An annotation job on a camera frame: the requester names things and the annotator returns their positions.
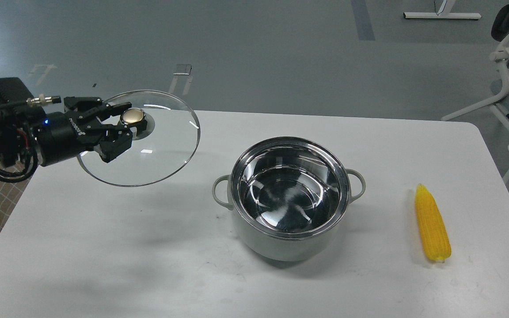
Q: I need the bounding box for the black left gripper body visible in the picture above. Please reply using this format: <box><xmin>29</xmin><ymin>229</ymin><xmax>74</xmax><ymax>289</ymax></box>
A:
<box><xmin>36</xmin><ymin>97</ymin><xmax>133</xmax><ymax>167</ymax></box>

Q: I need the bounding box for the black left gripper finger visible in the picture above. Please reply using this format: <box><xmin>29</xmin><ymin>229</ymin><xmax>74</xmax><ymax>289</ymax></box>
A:
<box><xmin>100</xmin><ymin>124</ymin><xmax>133</xmax><ymax>135</ymax></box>
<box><xmin>97</xmin><ymin>102</ymin><xmax>133</xmax><ymax>121</ymax></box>

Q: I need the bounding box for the glass pot lid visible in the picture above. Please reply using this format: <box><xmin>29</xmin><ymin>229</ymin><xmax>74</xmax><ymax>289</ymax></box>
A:
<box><xmin>77</xmin><ymin>89</ymin><xmax>201</xmax><ymax>187</ymax></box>

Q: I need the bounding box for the yellow corn cob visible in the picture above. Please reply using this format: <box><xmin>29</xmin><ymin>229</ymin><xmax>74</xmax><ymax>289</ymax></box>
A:
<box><xmin>414</xmin><ymin>184</ymin><xmax>451</xmax><ymax>263</ymax></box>

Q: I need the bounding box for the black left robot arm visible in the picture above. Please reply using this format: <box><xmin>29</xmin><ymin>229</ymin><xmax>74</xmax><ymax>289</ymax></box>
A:
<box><xmin>0</xmin><ymin>96</ymin><xmax>148</xmax><ymax>183</ymax></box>

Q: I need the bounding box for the grey steel cooking pot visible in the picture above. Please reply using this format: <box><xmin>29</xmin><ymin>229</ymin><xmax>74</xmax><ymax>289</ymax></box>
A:
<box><xmin>212</xmin><ymin>136</ymin><xmax>366</xmax><ymax>262</ymax></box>

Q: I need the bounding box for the white desk foot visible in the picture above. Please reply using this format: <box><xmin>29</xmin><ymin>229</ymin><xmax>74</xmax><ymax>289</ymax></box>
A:
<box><xmin>403</xmin><ymin>0</ymin><xmax>482</xmax><ymax>21</ymax></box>

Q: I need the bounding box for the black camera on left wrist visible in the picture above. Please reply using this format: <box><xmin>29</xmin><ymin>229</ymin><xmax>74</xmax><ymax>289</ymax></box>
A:
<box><xmin>0</xmin><ymin>78</ymin><xmax>62</xmax><ymax>117</ymax></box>

